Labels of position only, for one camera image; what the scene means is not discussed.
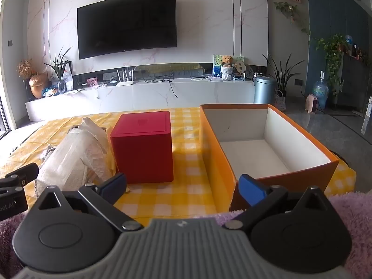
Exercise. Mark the dark grey cabinet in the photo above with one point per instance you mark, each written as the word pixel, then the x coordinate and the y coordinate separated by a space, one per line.
pixel 356 78

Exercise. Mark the purple fluffy blanket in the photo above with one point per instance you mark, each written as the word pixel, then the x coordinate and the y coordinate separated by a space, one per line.
pixel 357 223

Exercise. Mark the white upright panel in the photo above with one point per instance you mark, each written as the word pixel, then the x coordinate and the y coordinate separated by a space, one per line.
pixel 366 116

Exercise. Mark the pink space heater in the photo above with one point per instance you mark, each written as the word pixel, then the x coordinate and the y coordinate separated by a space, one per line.
pixel 311 104

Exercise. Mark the green picture board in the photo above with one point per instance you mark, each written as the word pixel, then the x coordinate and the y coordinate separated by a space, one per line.
pixel 216 64

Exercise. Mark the pink photo card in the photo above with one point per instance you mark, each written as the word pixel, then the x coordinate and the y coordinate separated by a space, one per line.
pixel 92 82

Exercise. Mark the small woven basket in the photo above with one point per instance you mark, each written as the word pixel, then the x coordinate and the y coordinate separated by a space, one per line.
pixel 280 102

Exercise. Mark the blue-grey metal trash can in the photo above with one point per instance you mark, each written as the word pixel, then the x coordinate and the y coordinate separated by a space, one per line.
pixel 264 91

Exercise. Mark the blue water jug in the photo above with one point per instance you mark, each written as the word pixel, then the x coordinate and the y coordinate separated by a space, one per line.
pixel 320 91

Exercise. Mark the trailing pothos plant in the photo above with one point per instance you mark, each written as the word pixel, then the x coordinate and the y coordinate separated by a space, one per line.
pixel 332 52

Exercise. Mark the white wifi router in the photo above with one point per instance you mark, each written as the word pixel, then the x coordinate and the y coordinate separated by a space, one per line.
pixel 125 82

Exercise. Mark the long-leaf potted plant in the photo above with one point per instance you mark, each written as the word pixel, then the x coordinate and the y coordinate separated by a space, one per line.
pixel 281 75

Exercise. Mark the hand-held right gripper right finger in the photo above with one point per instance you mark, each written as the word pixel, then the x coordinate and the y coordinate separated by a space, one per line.
pixel 252 190

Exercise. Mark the white marble tv console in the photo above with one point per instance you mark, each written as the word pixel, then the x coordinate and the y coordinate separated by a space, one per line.
pixel 145 96

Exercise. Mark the round paper fan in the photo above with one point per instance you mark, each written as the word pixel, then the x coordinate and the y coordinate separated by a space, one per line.
pixel 240 67

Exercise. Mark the white plastic bag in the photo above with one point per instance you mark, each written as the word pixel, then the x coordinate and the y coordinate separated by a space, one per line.
pixel 72 157

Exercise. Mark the dark round stool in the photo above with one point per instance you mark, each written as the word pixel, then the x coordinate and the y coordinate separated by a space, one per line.
pixel 341 157

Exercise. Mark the dried flower bunch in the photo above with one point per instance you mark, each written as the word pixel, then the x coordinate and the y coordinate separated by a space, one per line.
pixel 25 68

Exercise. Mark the golden apple ornament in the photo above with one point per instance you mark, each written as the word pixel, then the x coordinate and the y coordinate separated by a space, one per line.
pixel 38 85

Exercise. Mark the yellow checked tablecloth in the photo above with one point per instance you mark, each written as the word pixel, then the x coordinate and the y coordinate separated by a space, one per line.
pixel 189 139

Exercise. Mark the black wall television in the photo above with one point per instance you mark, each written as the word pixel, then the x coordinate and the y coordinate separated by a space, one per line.
pixel 128 23

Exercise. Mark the brown teddy bear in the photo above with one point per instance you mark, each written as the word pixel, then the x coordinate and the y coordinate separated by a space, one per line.
pixel 227 64

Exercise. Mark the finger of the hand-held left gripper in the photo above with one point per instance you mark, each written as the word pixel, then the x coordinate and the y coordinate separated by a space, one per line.
pixel 11 192
pixel 26 174

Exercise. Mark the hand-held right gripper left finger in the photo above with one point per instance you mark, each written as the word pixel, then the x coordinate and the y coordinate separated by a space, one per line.
pixel 114 184

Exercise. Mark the orange cardboard box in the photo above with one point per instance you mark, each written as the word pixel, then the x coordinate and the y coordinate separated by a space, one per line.
pixel 221 162

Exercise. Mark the green plant in glass vase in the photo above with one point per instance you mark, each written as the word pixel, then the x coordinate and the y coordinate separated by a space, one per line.
pixel 60 69

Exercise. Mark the hanging vine plant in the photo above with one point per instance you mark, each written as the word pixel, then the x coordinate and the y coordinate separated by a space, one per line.
pixel 292 11

